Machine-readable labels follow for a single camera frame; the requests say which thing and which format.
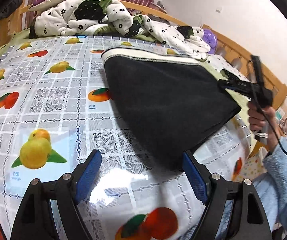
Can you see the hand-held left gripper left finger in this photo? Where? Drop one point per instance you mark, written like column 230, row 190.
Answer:
column 88, row 175

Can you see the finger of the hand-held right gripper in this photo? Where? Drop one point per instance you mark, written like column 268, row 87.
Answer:
column 233, row 77
column 238, row 90

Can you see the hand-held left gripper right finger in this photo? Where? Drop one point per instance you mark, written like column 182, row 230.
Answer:
column 194, row 177

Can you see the black pants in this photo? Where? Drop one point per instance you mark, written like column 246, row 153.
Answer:
column 168, row 100

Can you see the person's right forearm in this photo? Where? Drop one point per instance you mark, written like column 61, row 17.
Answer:
column 283, row 180

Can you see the person's right hand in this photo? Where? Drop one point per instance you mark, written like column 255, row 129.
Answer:
column 257, row 121

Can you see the purple plush toy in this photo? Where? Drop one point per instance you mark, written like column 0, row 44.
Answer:
column 209, row 38

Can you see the yellow dotted bag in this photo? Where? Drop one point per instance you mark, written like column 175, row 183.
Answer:
column 252, row 166

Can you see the fruit print tablecloth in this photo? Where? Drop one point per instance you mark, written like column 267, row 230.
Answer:
column 58, row 100

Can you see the white floral quilt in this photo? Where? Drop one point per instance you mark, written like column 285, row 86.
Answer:
column 88, row 17

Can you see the wooden bed frame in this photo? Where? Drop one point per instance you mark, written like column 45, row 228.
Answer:
column 258, row 67

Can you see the white wall socket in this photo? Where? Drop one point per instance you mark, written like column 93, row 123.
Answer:
column 218, row 10

